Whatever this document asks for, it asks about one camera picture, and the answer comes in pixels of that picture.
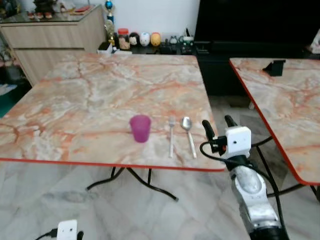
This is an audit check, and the silver metal spoon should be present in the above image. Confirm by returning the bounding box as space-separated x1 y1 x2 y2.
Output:
180 116 198 159

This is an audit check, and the silver metal fork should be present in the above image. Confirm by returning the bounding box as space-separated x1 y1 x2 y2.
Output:
168 116 177 159

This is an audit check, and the purple plastic cup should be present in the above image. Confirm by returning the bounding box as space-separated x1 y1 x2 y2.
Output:
129 114 152 144

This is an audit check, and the black phone stand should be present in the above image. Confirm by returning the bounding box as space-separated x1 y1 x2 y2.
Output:
262 60 286 77

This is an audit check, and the small green white gadget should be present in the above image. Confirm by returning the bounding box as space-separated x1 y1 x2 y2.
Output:
181 28 195 53

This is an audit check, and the black television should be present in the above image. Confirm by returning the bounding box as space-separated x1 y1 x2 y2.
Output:
194 0 320 46

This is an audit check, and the yellow round figurine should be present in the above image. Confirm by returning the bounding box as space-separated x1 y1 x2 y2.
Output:
150 32 162 47

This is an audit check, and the white round figurine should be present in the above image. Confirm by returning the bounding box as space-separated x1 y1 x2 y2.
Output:
139 32 151 47

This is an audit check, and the dark round figurine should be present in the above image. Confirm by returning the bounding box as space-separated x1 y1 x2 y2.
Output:
129 32 140 47

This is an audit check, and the red lidded snack jar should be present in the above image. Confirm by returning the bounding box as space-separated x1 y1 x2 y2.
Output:
117 28 131 51

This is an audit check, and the small white box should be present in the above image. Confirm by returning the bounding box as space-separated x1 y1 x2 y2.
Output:
97 42 115 53

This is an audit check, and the gold trophy with blue ball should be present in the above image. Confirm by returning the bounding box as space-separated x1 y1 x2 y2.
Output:
103 1 116 49

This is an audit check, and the red tray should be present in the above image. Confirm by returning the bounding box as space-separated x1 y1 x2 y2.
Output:
67 5 93 15

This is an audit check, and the light wooden cabinet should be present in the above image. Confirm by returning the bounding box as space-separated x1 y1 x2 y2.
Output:
0 5 108 86

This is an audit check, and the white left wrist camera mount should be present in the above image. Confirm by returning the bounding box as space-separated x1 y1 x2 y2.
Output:
56 220 79 240

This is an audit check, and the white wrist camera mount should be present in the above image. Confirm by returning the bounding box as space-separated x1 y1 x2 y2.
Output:
221 126 252 160
56 220 79 240

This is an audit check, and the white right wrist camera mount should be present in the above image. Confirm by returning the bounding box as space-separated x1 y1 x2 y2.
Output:
221 126 252 160

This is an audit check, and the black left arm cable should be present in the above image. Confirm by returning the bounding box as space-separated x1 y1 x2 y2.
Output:
35 228 58 240

